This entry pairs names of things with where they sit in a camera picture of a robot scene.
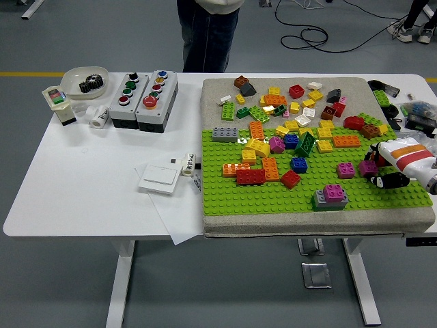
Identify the long grey toy brick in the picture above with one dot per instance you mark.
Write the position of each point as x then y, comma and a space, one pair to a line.
224, 134

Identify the metal floor box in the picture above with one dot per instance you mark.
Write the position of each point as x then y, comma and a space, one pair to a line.
315, 275
309, 246

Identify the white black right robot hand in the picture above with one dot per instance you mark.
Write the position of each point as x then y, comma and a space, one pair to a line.
409, 157

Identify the clear bag blue parts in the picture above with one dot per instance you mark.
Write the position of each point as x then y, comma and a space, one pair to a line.
418, 108

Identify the white pipe fitting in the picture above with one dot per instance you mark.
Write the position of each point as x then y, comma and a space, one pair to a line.
97, 118

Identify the printed label strip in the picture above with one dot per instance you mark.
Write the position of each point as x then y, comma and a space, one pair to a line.
197, 184

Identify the grey four-button control box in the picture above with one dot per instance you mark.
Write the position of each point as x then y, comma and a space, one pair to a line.
117, 111

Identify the white toy brick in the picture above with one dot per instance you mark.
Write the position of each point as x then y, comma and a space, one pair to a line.
302, 119
309, 112
315, 85

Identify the white labelled tube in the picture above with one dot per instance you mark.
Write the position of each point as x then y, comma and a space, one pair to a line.
187, 165

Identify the white bowl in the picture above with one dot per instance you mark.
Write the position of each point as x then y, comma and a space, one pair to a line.
73, 80

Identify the green studded baseplate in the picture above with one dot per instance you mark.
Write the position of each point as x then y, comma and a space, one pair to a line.
239, 201

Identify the small white toy piece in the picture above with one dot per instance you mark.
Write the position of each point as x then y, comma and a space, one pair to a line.
224, 99

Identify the small pink toy brick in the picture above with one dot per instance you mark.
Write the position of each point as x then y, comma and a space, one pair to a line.
342, 100
286, 114

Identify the clear plastic piece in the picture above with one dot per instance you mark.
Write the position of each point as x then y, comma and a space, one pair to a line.
80, 108

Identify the brown toy brick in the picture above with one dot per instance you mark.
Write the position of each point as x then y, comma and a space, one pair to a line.
369, 130
328, 112
241, 81

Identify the white wall switch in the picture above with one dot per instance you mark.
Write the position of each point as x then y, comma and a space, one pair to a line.
158, 179

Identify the blue toy brick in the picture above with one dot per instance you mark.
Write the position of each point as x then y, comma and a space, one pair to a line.
291, 141
298, 164

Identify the yellow curved toy brick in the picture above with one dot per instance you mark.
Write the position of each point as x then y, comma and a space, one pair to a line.
256, 147

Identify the grey foam mat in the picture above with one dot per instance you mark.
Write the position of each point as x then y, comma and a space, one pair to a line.
218, 87

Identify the person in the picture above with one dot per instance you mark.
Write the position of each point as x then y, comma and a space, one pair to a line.
205, 34
414, 10

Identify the red square toy brick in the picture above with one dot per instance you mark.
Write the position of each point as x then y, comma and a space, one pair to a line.
290, 179
296, 91

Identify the dark clear plastic case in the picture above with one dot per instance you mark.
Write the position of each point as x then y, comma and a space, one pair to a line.
392, 91

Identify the grey emergency-stop control box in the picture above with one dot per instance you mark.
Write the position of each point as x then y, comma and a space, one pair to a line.
150, 116

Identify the black gear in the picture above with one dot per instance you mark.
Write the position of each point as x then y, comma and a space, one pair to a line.
91, 83

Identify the lime green toy brick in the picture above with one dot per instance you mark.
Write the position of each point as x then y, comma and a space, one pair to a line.
380, 98
228, 111

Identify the black table control panel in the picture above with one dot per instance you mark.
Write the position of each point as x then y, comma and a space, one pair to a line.
421, 241

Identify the small grey chip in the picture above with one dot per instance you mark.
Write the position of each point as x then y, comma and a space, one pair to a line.
173, 160

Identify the white table foot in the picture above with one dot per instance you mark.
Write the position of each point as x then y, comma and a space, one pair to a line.
32, 8

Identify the dark green toy brick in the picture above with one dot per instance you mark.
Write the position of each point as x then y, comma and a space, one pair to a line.
242, 113
280, 110
305, 144

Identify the black box green label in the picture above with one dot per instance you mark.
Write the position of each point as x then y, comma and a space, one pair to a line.
421, 123

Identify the white switch module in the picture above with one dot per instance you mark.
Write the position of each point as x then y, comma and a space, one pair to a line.
65, 114

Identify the orange toy brick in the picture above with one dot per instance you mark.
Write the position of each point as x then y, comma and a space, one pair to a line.
275, 99
232, 169
256, 130
270, 168
345, 140

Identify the white paper sheet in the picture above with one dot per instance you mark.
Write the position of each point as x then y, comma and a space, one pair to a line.
177, 218

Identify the white table leg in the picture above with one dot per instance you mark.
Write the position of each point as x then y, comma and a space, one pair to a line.
122, 280
362, 280

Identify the dark grey sloped toy brick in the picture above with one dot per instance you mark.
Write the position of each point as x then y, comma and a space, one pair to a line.
247, 89
333, 96

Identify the red curved toy brick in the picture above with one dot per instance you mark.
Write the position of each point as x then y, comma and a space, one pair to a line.
353, 122

